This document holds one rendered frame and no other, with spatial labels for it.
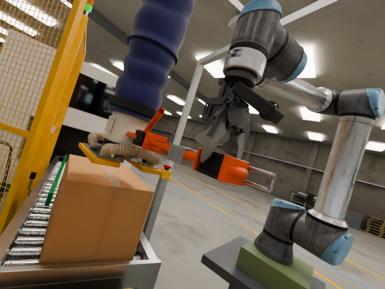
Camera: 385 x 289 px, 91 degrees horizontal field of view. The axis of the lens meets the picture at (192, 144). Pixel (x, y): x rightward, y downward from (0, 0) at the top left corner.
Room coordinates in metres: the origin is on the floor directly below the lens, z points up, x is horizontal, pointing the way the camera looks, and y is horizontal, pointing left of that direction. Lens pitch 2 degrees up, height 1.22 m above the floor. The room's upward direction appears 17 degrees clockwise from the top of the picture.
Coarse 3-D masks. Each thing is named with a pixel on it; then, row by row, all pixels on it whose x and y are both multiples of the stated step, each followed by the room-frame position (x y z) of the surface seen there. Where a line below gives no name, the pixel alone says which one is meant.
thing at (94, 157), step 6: (78, 144) 0.90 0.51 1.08; (84, 144) 0.87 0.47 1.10; (84, 150) 0.77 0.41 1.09; (90, 150) 0.76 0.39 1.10; (96, 150) 0.79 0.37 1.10; (90, 156) 0.68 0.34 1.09; (96, 156) 0.67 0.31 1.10; (96, 162) 0.65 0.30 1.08; (102, 162) 0.66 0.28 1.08; (108, 162) 0.68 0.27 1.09; (114, 162) 0.69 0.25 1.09
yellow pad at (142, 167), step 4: (128, 160) 0.89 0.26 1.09; (140, 160) 0.91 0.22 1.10; (144, 160) 0.86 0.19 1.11; (132, 164) 0.85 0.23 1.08; (136, 164) 0.82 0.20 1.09; (140, 164) 0.82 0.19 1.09; (144, 164) 0.82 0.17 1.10; (140, 168) 0.78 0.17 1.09; (144, 168) 0.77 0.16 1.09; (148, 168) 0.78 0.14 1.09; (152, 168) 0.81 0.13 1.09; (156, 168) 0.83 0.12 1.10; (144, 172) 0.77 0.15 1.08; (148, 172) 0.78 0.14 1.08; (152, 172) 0.79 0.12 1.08; (156, 172) 0.80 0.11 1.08; (160, 172) 0.82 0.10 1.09
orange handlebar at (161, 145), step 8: (128, 136) 0.78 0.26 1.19; (152, 144) 0.59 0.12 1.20; (160, 144) 0.55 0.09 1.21; (168, 144) 0.53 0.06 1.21; (184, 152) 0.46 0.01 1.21; (192, 152) 0.44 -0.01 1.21; (192, 160) 0.43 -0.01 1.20; (232, 168) 0.35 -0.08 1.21; (240, 168) 0.35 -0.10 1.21; (232, 176) 0.35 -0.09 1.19; (240, 176) 0.35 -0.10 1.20
